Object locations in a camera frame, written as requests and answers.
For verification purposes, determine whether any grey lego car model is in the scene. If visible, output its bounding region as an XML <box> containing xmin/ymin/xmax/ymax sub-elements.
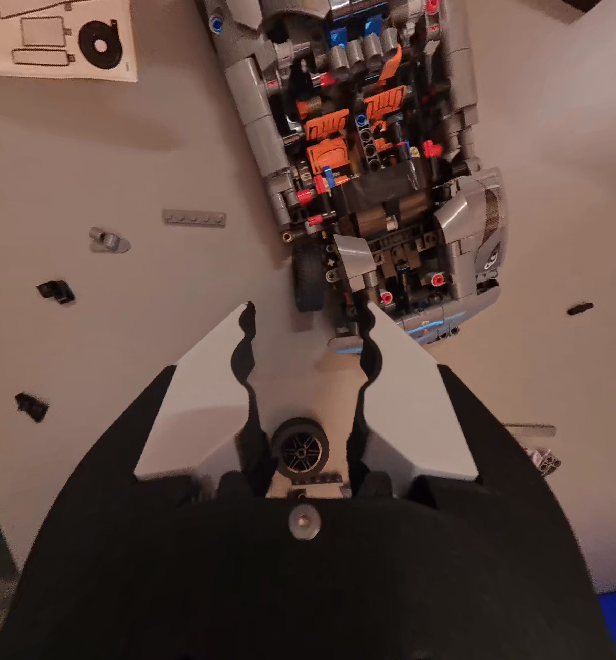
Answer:
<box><xmin>197</xmin><ymin>0</ymin><xmax>510</xmax><ymax>356</ymax></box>

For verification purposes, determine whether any grey curved lego piece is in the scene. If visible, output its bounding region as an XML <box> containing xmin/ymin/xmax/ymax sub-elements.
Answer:
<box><xmin>88</xmin><ymin>227</ymin><xmax>131</xmax><ymax>254</ymax></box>

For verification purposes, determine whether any long grey lego plate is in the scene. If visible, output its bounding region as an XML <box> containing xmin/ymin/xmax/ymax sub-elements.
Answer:
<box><xmin>163</xmin><ymin>209</ymin><xmax>227</xmax><ymax>228</ymax></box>

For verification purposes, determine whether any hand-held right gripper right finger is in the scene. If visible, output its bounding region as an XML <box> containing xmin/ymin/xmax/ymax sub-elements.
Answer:
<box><xmin>348</xmin><ymin>300</ymin><xmax>480</xmax><ymax>498</ymax></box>

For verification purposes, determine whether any paper parts template sheet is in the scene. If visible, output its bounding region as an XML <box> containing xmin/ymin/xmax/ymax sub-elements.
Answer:
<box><xmin>0</xmin><ymin>0</ymin><xmax>138</xmax><ymax>83</ymax></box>

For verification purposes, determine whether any black lego wheel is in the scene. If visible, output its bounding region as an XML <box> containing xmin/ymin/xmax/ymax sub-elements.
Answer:
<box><xmin>271</xmin><ymin>418</ymin><xmax>331</xmax><ymax>480</ymax></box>

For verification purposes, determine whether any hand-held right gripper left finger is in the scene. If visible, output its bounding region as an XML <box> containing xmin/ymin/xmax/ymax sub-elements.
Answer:
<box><xmin>134</xmin><ymin>301</ymin><xmax>279</xmax><ymax>498</ymax></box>

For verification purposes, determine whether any grey lego connector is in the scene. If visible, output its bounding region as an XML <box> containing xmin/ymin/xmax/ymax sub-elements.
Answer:
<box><xmin>526</xmin><ymin>448</ymin><xmax>562</xmax><ymax>474</ymax></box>

